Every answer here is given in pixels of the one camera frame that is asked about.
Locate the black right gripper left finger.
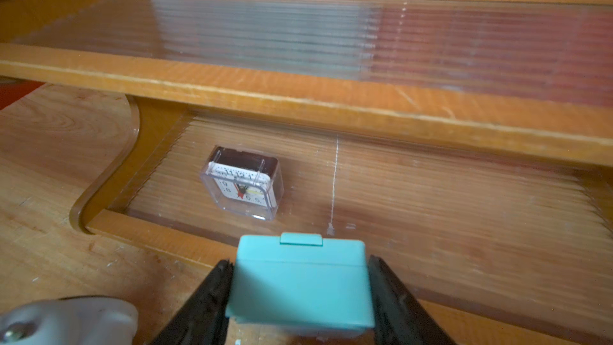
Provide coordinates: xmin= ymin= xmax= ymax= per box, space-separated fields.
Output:
xmin=151 ymin=260 xmax=234 ymax=345

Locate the wooden two-tier shelf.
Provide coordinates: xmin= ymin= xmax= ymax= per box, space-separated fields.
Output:
xmin=1 ymin=0 xmax=612 ymax=344

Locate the mint green square clock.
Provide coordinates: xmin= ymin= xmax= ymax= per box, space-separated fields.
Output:
xmin=225 ymin=233 xmax=375 ymax=335

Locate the white twin-bell alarm clock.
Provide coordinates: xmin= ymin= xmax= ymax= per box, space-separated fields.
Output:
xmin=1 ymin=295 xmax=139 ymax=344

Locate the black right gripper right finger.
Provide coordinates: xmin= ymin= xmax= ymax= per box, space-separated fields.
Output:
xmin=368 ymin=256 xmax=456 ymax=345

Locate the clear small square clock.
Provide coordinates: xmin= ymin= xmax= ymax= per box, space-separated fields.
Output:
xmin=200 ymin=145 xmax=284 ymax=220

